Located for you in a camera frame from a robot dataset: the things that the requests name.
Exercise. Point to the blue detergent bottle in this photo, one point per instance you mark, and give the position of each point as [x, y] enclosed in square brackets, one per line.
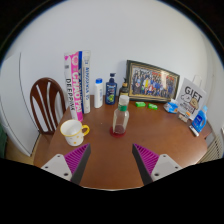
[200, 121]

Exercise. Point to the framed group photo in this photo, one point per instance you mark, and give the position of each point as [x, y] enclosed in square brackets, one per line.
[151, 81]

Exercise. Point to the small brown snack packet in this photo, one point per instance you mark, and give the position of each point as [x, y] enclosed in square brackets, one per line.
[183, 117]

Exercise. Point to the long white and blue box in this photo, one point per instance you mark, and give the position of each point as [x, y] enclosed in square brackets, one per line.
[86, 83]

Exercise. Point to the small white flat box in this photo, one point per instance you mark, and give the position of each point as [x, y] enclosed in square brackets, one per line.
[194, 130]

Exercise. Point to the white printed paper gift bag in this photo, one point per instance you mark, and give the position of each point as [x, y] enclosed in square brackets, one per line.
[192, 96]

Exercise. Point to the white door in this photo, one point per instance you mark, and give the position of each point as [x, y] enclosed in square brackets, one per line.
[13, 100]

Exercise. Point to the long pink and white box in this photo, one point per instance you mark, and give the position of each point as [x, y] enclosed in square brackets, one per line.
[75, 90]

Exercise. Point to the dark yellow-labelled pump bottle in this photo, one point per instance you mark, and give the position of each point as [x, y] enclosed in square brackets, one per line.
[124, 89]

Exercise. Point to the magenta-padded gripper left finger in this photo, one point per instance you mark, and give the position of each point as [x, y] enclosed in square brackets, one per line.
[66, 163]

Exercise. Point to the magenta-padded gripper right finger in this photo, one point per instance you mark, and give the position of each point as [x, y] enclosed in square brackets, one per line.
[158, 165]

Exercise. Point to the clear green-labelled plastic bottle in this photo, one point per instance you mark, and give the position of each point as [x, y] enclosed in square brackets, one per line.
[120, 116]

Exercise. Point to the dark blue pump bottle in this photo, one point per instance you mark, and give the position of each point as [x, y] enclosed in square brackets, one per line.
[110, 91]

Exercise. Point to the white radiator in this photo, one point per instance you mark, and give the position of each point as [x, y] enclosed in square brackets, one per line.
[215, 148]

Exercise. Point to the flat round red coaster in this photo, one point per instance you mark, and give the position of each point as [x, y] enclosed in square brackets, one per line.
[112, 132]

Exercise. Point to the small green packet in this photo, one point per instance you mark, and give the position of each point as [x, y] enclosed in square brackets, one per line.
[153, 106]
[140, 104]

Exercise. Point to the white lotion bottle blue cap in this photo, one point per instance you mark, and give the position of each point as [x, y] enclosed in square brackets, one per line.
[98, 95]

